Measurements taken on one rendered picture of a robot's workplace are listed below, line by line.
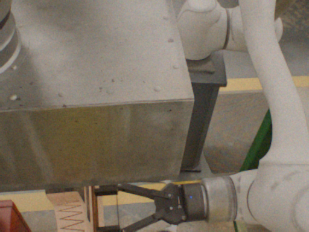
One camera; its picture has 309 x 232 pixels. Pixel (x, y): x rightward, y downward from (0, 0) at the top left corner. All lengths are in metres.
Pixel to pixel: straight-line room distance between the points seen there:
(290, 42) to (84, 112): 2.67
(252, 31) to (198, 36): 0.62
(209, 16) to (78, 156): 1.05
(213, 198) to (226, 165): 1.39
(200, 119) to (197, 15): 0.51
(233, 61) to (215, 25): 1.26
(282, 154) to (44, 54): 0.40
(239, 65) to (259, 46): 1.87
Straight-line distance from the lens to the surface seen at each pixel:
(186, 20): 1.38
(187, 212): 0.72
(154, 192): 0.74
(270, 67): 0.71
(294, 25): 3.11
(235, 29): 1.40
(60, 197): 0.55
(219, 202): 0.72
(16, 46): 0.37
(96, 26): 0.38
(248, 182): 0.72
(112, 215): 1.92
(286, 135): 0.63
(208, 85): 1.49
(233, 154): 2.15
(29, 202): 2.01
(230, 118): 2.29
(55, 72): 0.34
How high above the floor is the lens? 1.77
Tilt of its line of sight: 55 degrees down
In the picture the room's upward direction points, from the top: 6 degrees clockwise
